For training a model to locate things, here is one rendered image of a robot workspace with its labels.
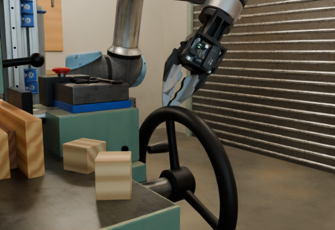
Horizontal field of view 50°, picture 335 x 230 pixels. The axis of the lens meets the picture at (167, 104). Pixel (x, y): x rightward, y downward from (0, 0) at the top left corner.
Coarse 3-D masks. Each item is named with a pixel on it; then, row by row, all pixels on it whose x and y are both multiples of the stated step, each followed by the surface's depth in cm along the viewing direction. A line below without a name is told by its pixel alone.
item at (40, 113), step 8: (8, 88) 56; (16, 88) 55; (8, 96) 56; (16, 96) 52; (24, 96) 50; (16, 104) 53; (24, 104) 50; (32, 104) 51; (32, 112) 51; (40, 112) 55
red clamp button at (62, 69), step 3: (54, 69) 60; (57, 69) 59; (60, 69) 59; (63, 69) 60; (66, 69) 60; (69, 69) 61; (57, 72) 60; (60, 72) 60; (63, 72) 60; (66, 72) 61
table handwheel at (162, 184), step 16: (160, 112) 66; (176, 112) 62; (192, 112) 61; (144, 128) 71; (192, 128) 59; (208, 128) 57; (144, 144) 73; (176, 144) 66; (208, 144) 56; (144, 160) 75; (176, 160) 65; (224, 160) 55; (160, 176) 66; (176, 176) 63; (192, 176) 65; (224, 176) 54; (160, 192) 62; (176, 192) 62; (192, 192) 65; (224, 192) 54; (224, 208) 54; (224, 224) 55
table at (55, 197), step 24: (48, 168) 47; (144, 168) 58; (0, 192) 39; (24, 192) 39; (48, 192) 39; (72, 192) 39; (144, 192) 39; (0, 216) 33; (24, 216) 33; (48, 216) 33; (72, 216) 33; (96, 216) 33; (120, 216) 33; (144, 216) 33; (168, 216) 35
